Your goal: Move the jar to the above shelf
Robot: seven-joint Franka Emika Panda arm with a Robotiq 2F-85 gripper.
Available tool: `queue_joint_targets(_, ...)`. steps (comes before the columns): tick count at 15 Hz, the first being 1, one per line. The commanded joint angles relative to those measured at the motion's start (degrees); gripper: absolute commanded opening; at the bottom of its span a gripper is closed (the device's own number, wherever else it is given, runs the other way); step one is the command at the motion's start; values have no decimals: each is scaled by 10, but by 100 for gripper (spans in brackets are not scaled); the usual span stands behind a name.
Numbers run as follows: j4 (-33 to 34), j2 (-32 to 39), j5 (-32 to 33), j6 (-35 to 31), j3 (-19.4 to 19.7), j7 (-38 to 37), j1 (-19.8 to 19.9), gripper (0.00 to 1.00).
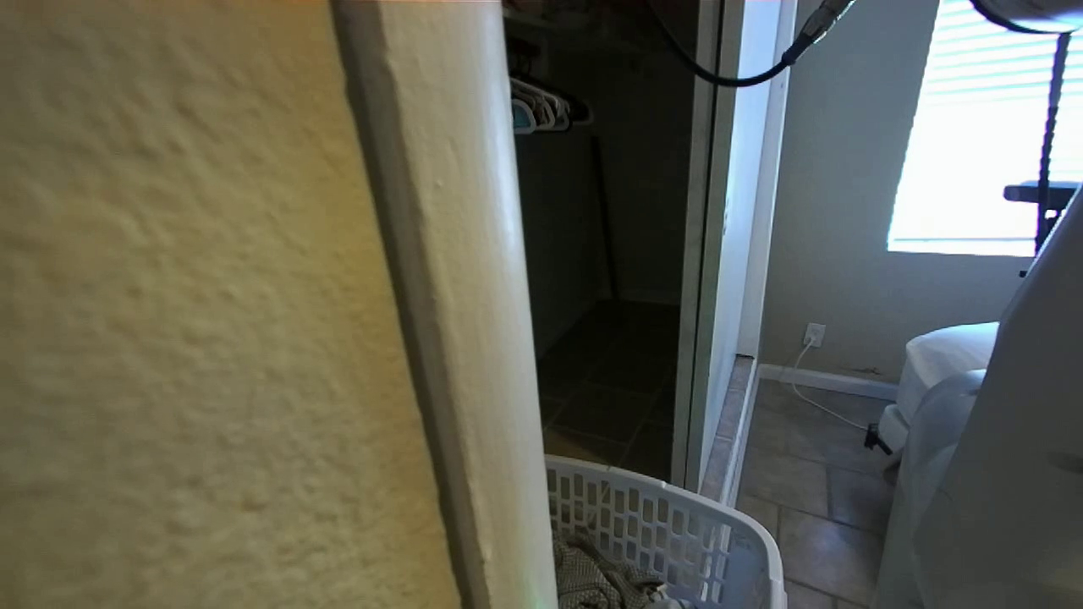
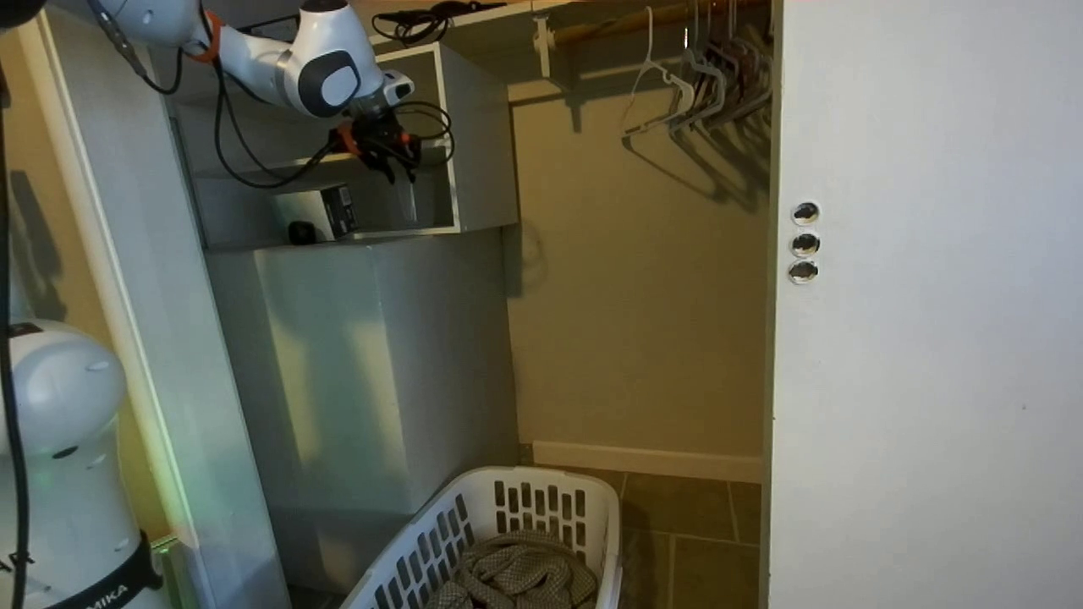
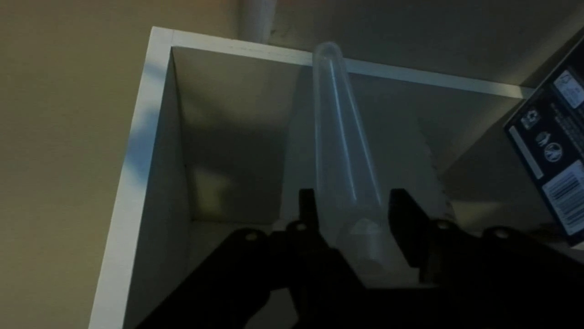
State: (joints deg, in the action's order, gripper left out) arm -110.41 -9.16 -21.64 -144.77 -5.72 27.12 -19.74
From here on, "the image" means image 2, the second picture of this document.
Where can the dark small container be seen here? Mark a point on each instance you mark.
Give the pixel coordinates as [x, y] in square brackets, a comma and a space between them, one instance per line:
[340, 212]

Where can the wooden closet rod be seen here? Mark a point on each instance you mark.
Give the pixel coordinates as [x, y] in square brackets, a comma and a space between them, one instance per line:
[666, 17]

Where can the white closet shelf board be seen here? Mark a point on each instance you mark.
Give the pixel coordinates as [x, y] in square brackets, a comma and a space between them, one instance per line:
[586, 72]

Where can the white closet door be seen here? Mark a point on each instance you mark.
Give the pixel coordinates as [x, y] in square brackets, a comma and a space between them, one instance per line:
[926, 338]

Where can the white lower cabinet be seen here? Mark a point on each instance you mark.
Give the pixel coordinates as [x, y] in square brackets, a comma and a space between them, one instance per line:
[360, 382]

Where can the grey clothes pile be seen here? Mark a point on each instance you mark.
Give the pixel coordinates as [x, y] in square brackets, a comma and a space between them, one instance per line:
[518, 577]

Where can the white cubby shelf unit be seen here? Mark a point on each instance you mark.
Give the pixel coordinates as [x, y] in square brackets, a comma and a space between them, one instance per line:
[478, 137]

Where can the grey plastic clothes hanger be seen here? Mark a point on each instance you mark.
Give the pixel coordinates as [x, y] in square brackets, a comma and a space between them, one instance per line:
[751, 102]

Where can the black round small object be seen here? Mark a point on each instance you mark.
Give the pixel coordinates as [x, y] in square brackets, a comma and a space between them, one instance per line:
[303, 234]

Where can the dark object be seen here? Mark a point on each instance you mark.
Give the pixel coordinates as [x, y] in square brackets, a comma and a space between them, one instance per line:
[303, 212]

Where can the white baseboard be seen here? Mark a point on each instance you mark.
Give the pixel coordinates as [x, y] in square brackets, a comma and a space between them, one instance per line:
[644, 460]

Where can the white plastic laundry basket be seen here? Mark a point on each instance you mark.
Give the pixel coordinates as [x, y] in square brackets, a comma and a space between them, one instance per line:
[531, 510]

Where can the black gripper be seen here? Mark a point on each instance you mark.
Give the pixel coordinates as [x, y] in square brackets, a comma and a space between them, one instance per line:
[388, 137]

